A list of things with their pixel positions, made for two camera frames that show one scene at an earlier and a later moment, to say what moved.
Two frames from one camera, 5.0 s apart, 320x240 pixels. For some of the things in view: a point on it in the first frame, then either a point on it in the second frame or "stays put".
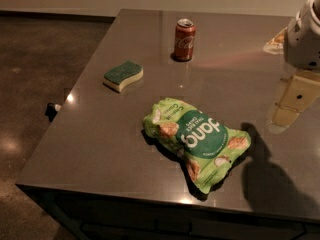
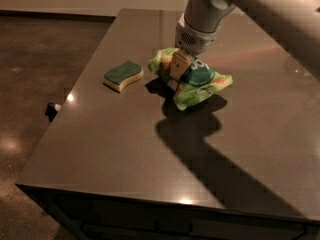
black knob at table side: (51, 111) stays put
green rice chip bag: (207, 148) → (197, 79)
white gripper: (302, 42) → (192, 41)
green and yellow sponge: (116, 77) stays put
